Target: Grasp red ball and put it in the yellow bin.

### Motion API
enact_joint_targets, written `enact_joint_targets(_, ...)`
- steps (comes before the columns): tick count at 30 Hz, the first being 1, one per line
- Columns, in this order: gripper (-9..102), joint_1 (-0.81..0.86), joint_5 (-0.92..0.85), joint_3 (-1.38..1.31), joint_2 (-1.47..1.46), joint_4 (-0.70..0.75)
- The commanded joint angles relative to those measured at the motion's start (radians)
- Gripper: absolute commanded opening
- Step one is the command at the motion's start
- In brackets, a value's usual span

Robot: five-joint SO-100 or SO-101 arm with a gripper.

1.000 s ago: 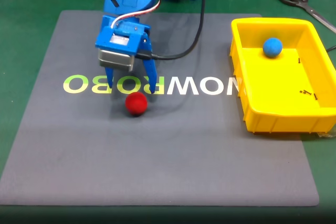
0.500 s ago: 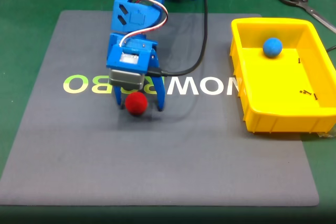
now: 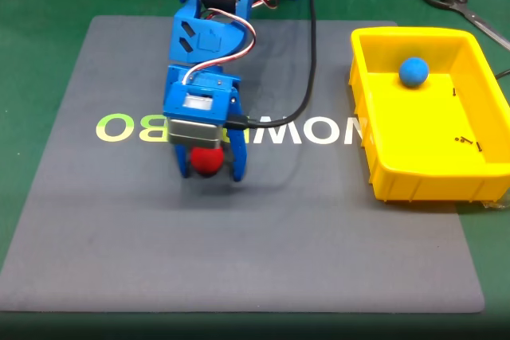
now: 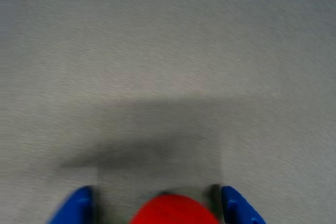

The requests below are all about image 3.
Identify clear plastic wrapper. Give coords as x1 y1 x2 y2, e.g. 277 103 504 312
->
477 197 510 211

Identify red ball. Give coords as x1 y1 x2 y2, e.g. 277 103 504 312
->
190 146 226 178

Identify black camera cable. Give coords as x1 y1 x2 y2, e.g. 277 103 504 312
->
227 0 318 131

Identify white red servo wire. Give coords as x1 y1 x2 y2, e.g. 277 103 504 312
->
182 7 257 87

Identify blue ball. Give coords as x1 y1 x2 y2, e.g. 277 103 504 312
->
398 57 430 88

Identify yellow plastic bin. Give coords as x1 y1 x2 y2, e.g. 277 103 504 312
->
349 26 510 204

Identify black scissors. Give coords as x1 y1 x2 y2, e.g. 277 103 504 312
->
419 0 510 52

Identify silver camera box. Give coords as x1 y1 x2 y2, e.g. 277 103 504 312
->
167 116 225 150

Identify grey mat with lettering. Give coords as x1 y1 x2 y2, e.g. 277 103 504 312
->
0 15 486 314

